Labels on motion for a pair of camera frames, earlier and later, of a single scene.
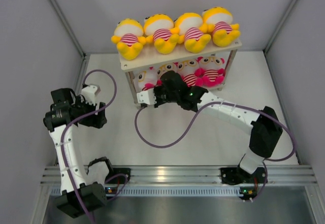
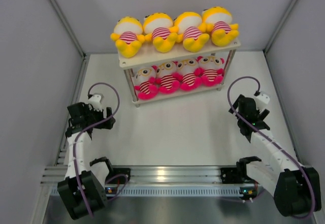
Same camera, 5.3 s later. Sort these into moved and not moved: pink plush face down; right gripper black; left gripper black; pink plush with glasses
Moved: left gripper black; pink plush with glasses; right gripper black
Not moved: pink plush face down
